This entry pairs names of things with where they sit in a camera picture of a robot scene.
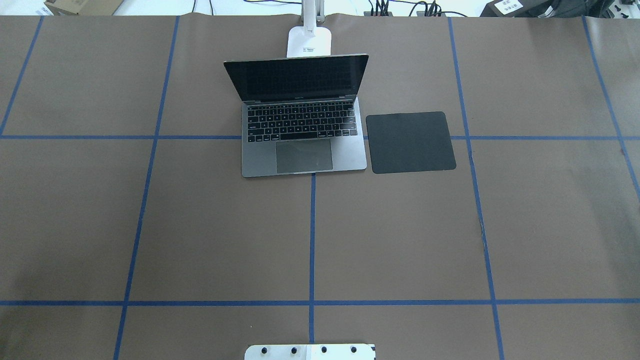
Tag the white desk lamp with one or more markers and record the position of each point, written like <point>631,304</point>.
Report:
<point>310,39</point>

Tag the cardboard box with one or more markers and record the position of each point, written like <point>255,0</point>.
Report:
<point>83,7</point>

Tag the black box white label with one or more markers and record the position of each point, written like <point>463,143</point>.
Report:
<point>515,8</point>

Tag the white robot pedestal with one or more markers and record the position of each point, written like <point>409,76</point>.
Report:
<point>326,351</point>

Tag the black mouse pad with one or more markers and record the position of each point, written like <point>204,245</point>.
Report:
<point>410,142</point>

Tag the grey laptop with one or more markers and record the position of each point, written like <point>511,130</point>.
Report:
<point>300,115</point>

